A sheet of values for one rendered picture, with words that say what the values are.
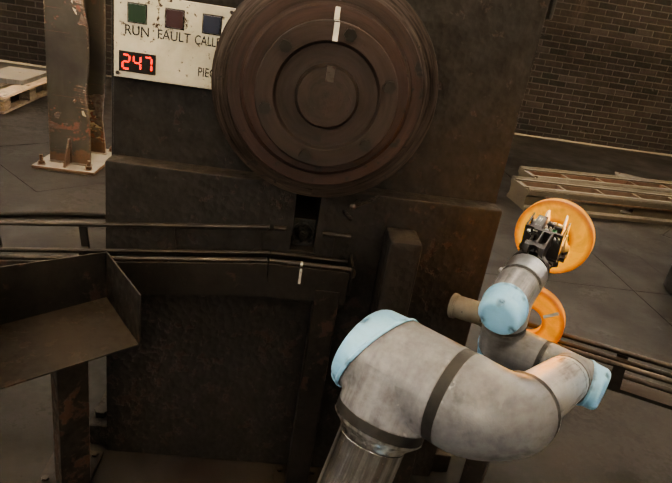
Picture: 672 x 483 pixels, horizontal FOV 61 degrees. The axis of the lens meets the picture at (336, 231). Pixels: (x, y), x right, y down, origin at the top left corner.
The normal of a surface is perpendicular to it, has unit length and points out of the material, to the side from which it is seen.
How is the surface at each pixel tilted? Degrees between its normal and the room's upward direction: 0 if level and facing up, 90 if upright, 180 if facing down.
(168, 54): 90
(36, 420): 0
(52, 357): 5
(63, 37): 90
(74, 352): 5
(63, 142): 90
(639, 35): 90
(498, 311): 106
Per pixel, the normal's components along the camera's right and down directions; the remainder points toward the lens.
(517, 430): 0.37, 0.12
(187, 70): 0.04, 0.38
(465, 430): -0.25, 0.18
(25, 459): 0.15, -0.92
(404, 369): -0.41, -0.37
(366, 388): -0.58, -0.16
